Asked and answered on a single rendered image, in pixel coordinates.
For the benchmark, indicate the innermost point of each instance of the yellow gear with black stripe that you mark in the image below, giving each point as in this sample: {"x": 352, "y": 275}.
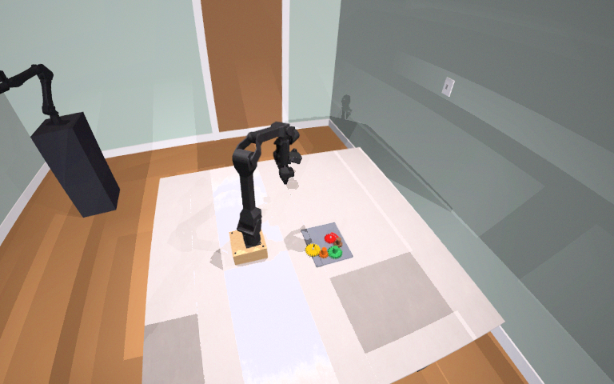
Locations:
{"x": 311, "y": 252}

